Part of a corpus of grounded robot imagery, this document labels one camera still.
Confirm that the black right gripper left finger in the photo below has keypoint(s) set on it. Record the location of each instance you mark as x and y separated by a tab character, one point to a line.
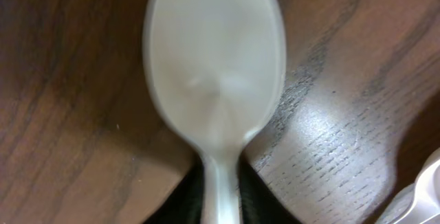
184	204

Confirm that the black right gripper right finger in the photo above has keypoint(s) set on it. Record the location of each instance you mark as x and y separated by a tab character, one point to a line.
259	204

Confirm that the white plastic spoon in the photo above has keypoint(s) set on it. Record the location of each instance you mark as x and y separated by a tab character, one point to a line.
417	203
215	71

